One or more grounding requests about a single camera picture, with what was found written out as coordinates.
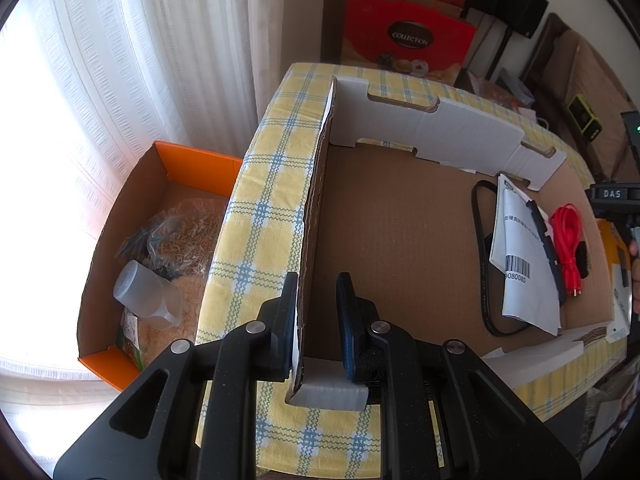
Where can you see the person's right hand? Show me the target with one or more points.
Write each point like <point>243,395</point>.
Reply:
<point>636,285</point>

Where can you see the black speaker stand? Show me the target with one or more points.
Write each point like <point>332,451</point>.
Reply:
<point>506,52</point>

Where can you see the brown sofa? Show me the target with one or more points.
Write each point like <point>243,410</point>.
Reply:
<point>555,60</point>

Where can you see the cardboard tray box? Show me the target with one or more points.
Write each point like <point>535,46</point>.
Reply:
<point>400,220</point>

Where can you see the bag of pale grains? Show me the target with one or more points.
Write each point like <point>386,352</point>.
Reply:
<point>170,340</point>

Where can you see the green label packet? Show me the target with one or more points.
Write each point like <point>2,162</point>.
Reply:
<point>129,337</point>

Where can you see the clear bag of dark pieces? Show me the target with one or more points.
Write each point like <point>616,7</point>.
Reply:
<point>155,235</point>

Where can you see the clear plastic bag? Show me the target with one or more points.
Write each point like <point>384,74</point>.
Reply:
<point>490,91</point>

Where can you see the orange cardboard box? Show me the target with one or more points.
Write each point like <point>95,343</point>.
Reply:
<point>195,160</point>

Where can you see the orange white hard drive box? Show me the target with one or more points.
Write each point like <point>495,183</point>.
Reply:
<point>620,310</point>

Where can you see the green black device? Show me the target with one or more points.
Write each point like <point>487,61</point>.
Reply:
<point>584,116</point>

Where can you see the black pouch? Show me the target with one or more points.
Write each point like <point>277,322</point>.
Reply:
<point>547,247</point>

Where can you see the translucent plastic cup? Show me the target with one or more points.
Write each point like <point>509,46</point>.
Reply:
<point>145,295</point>

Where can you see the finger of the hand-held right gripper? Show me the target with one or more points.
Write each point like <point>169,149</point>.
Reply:
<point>631,235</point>

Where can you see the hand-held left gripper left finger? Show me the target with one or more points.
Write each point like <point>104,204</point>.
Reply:
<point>287,310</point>

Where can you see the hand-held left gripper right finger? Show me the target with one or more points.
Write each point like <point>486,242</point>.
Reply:
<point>345,310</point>

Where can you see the bag of brown strands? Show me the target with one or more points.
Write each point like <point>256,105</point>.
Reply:
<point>200,225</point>

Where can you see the yellow plaid tablecloth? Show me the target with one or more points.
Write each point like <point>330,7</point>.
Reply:
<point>260,210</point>

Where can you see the red gift box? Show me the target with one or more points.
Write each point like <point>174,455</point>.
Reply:
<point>375,25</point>

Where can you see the white paper leaflet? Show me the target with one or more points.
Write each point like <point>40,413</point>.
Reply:
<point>525,270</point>

